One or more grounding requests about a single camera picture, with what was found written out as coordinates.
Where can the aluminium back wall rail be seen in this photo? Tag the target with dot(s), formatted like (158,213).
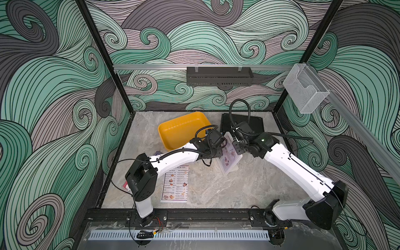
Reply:
(197,66)

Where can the clear acrylic wall pocket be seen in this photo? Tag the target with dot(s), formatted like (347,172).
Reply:
(305,87)

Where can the white slotted cable duct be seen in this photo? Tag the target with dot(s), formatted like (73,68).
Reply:
(238,235)

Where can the aluminium wall rail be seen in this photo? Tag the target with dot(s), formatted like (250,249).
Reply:
(197,66)
(373,115)

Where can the black ribbed case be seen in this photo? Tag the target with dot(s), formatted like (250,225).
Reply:
(256,123)

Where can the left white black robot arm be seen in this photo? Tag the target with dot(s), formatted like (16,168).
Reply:
(145,170)

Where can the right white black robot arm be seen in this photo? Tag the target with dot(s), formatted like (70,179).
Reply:
(326,198)

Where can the yellow plastic tray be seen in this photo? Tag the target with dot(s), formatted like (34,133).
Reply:
(179,131)

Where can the aluminium right wall rail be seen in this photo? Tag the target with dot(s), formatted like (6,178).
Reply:
(373,115)

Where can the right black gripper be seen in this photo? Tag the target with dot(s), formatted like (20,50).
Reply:
(235,144)

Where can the black wall-mounted shelf tray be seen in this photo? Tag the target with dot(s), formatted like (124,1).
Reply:
(224,78)

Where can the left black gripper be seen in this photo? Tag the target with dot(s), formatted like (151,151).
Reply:
(219,153)

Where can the pink white plush toy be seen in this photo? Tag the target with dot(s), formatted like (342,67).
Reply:
(126,186)

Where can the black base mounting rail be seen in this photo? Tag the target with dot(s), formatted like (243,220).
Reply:
(161,217)

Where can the dim sum menu sheet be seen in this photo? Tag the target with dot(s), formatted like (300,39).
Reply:
(176,185)

